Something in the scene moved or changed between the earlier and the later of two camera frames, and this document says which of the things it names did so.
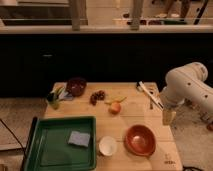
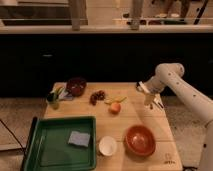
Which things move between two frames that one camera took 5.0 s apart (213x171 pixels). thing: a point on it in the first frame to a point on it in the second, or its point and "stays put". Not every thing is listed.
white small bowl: x=107 y=145 stays put
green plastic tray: x=62 y=143 stays put
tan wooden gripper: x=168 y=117 to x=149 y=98
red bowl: x=140 y=140 stays put
